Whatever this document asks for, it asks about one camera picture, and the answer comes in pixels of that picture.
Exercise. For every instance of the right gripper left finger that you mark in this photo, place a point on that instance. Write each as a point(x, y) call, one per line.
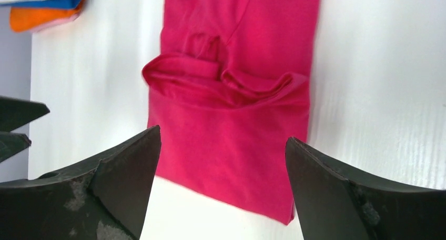
point(104, 196)

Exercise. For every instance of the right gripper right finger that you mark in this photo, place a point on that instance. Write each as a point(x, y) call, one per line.
point(335, 200)

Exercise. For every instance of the blue folded t shirt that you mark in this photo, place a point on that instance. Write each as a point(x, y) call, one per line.
point(56, 4)

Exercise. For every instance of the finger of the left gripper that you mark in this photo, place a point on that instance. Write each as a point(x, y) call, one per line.
point(12, 144)
point(16, 113)

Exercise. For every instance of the orange folded t shirt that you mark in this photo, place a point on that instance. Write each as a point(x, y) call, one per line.
point(37, 19)

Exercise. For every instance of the pink t shirt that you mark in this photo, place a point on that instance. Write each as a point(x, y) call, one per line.
point(231, 84)

